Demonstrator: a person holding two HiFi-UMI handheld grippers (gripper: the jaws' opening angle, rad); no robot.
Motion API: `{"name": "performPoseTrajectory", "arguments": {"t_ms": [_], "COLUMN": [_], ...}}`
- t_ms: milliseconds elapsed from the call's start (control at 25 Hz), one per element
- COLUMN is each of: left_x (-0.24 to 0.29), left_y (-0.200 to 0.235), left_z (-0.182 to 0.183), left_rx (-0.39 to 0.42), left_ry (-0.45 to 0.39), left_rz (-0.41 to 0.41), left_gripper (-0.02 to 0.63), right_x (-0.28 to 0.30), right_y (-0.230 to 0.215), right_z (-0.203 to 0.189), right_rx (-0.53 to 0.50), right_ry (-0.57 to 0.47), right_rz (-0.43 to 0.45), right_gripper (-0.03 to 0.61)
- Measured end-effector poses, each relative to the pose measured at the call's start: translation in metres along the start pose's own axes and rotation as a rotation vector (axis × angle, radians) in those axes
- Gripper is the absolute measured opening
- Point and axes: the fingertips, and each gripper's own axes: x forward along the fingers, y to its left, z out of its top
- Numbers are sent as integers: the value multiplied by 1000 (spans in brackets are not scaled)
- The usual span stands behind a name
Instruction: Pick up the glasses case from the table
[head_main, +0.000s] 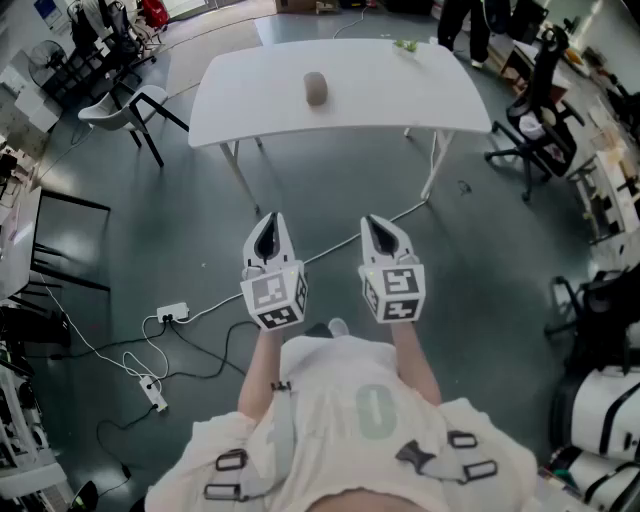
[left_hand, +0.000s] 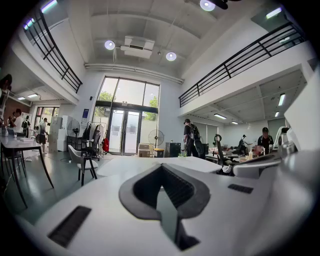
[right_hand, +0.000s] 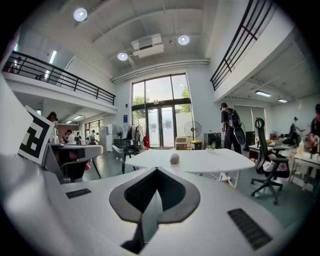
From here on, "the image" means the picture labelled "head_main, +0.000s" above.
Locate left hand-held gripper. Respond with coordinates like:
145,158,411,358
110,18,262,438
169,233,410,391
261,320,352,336
239,212,309,332

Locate white power strip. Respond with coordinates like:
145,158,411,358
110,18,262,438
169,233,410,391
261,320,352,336
156,301,190,324
138,374,169,414

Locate person's left forearm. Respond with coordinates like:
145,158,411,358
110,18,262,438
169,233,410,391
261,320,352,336
237,324,286,426

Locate white printed T-shirt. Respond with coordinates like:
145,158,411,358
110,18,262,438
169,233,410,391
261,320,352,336
144,333,539,512

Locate white desk black frame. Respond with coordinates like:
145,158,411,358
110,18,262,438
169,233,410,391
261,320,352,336
0,187,112,301

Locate white folding table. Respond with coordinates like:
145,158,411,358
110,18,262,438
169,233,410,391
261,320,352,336
188,38,494,214

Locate light wooden shelf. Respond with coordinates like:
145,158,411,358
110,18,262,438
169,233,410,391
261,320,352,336
569,149,640,246

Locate white chair black legs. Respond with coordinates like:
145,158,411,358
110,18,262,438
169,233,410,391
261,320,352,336
77,84,191,169

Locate grey strap chest harness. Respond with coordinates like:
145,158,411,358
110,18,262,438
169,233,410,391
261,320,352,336
202,382,499,501

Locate black cable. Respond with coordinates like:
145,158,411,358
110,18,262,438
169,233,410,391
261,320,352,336
167,319,261,381

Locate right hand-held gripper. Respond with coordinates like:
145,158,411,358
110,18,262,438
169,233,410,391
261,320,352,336
357,214,427,325

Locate white low wooden shelf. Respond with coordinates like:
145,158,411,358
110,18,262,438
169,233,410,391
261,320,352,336
499,42,571,99

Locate small brown cylindrical object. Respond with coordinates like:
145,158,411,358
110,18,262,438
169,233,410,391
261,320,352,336
303,71,330,107

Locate thin white cable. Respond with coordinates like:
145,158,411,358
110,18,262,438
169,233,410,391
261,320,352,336
37,272,171,384

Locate white chair black trim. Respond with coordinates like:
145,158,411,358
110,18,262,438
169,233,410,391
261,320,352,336
549,367,640,456
564,449,640,512

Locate long white power cable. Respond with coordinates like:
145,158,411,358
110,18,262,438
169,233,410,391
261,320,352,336
184,199,432,321

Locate black floor fan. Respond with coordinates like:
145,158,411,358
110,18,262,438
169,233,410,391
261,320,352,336
27,39,70,94

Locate person's right forearm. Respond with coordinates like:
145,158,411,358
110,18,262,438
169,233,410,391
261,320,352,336
389,319,442,407

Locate black swivel chair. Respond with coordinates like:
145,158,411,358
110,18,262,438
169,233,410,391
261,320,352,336
543,269,640,374

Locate beige floor rug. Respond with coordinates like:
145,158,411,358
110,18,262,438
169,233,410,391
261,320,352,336
164,19,264,99

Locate black mesh office chair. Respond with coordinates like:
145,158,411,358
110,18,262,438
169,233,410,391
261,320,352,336
94,0,157,84
483,27,587,202

